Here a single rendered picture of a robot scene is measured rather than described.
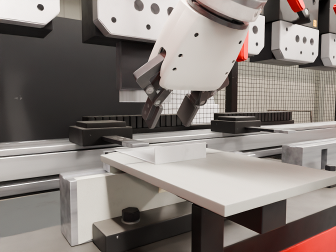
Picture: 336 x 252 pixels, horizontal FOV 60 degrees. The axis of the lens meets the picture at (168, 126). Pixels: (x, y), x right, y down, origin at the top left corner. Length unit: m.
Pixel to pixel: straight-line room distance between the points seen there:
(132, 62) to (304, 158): 0.51
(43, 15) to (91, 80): 0.60
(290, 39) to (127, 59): 0.38
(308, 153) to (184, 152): 0.48
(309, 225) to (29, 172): 0.56
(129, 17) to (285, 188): 0.31
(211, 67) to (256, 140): 0.72
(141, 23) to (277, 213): 0.32
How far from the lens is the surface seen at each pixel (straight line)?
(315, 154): 0.85
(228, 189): 0.27
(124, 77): 0.47
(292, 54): 0.72
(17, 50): 0.95
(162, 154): 0.38
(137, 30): 0.46
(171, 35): 0.34
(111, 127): 0.68
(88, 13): 0.49
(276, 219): 0.33
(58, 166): 0.70
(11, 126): 0.94
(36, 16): 0.41
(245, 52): 0.54
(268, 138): 1.11
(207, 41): 0.34
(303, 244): 0.62
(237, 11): 0.32
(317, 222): 0.64
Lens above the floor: 1.08
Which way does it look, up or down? 4 degrees down
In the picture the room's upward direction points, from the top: straight up
